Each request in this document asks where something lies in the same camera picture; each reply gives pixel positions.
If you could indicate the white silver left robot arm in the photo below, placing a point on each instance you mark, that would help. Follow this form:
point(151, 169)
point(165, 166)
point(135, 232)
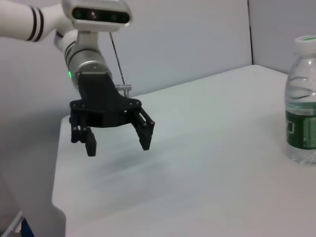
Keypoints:
point(81, 59)

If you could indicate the clear green-label water bottle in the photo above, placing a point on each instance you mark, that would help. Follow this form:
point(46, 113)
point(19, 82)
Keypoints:
point(301, 111)

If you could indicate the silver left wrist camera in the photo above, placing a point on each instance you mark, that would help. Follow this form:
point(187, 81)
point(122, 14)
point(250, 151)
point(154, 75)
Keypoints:
point(98, 12)

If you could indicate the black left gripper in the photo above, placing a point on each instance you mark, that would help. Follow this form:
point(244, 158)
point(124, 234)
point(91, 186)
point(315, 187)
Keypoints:
point(98, 103)

